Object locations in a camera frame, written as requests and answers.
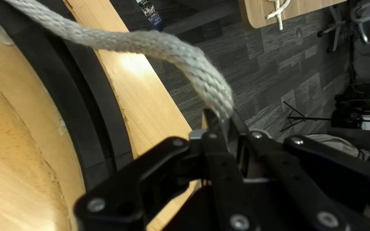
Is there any light wooden board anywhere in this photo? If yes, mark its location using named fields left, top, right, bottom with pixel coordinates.
left=238, top=0, right=349, bottom=31

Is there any black floor tripod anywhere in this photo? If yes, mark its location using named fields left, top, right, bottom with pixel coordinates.
left=279, top=100, right=344, bottom=133

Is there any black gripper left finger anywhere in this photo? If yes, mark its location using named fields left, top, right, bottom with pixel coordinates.
left=73, top=108, right=254, bottom=231

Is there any white braided rope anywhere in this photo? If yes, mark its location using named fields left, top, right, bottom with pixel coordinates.
left=2, top=0, right=235, bottom=121

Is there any black curved rail object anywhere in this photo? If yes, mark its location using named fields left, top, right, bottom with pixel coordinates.
left=0, top=0, right=135, bottom=191

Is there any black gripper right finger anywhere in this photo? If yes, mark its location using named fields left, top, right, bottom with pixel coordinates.
left=227, top=113, right=370, bottom=231

